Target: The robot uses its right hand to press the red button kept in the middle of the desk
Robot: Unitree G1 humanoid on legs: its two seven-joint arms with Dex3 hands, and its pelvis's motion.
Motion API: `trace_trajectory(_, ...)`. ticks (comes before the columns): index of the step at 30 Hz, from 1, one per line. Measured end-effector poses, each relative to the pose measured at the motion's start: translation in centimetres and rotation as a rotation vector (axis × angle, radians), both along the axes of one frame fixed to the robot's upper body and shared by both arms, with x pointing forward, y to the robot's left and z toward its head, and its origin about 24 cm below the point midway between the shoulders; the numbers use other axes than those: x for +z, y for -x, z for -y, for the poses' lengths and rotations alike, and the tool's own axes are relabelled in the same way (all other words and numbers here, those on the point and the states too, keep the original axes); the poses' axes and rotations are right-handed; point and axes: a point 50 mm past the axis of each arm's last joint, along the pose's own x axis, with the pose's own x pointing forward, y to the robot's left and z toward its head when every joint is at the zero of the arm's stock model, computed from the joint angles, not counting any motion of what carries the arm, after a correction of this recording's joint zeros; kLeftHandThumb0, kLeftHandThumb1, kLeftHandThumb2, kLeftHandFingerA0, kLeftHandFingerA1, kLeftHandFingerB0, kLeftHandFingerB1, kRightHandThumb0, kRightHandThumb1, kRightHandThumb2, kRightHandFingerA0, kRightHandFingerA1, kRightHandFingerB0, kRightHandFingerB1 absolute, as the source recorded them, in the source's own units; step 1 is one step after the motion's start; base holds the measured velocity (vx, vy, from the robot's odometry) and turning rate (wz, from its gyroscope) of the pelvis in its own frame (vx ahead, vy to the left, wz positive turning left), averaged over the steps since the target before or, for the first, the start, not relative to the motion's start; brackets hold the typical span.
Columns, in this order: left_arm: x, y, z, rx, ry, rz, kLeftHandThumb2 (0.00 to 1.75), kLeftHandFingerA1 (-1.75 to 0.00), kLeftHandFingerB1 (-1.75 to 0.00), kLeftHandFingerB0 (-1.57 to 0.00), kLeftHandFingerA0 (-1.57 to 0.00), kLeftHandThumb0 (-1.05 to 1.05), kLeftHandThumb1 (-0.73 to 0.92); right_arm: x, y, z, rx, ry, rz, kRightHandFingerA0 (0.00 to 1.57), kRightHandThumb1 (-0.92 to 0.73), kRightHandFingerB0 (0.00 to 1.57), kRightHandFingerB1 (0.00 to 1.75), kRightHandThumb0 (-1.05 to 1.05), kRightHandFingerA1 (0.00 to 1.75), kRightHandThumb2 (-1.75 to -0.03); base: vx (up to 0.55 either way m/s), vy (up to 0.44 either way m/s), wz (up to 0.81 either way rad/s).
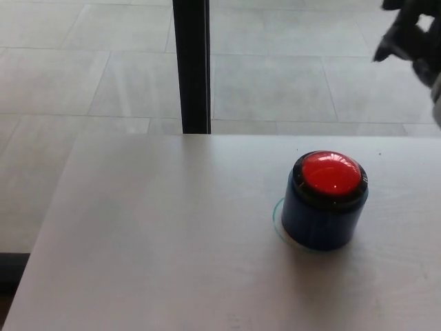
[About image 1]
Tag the red button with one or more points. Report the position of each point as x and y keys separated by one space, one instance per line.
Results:
x=324 y=210

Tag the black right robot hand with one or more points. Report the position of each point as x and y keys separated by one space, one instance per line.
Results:
x=410 y=38

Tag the black vertical post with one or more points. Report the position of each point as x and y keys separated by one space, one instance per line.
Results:
x=193 y=65

